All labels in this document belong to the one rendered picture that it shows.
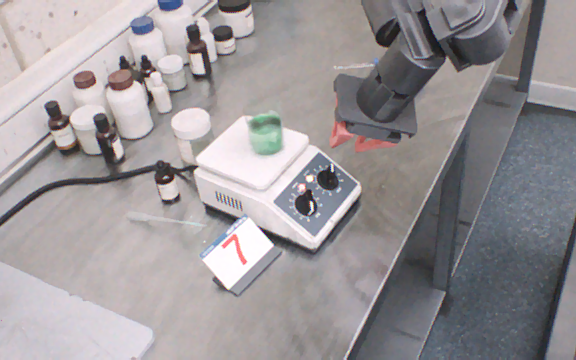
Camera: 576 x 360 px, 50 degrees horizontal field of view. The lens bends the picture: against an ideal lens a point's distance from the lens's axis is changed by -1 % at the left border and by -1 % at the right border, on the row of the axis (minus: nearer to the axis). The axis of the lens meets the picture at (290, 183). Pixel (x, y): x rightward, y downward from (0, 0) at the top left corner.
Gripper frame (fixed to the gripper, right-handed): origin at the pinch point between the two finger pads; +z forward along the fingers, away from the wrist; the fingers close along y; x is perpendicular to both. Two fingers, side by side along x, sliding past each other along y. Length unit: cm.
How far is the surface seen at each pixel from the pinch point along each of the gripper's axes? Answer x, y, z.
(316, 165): -0.4, 1.3, 7.2
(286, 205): 6.7, 5.7, 7.1
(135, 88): -18.8, 26.5, 22.7
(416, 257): -21, -54, 73
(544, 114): -86, -116, 76
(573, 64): -95, -116, 59
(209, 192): 2.5, 14.5, 14.7
